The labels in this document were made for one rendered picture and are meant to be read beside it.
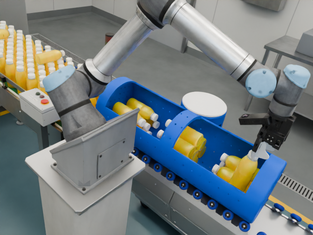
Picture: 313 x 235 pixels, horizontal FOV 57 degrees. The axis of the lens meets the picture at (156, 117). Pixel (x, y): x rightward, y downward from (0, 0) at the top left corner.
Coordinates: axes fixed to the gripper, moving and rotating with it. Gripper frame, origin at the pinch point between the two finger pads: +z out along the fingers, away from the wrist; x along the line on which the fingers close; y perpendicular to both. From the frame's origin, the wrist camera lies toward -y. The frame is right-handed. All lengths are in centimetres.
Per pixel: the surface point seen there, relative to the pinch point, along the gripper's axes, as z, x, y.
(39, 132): 36, -26, -101
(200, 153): 22.2, 10.5, -24.0
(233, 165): 16.0, 7.3, -7.2
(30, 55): 17, 2, -152
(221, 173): 18.8, 2.1, -9.6
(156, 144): 13.9, -8.8, -37.1
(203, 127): 13.7, 18.1, -29.2
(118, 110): 14, -3, -67
